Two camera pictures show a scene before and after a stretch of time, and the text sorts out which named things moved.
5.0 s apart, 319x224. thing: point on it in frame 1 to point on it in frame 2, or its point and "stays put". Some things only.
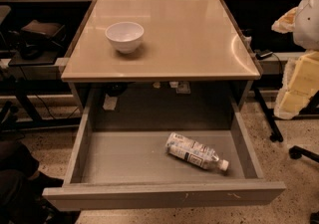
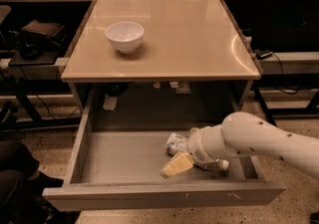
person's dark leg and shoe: (22, 186) stays put
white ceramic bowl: (125, 36) stays put
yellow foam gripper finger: (300, 84) to (180, 161)
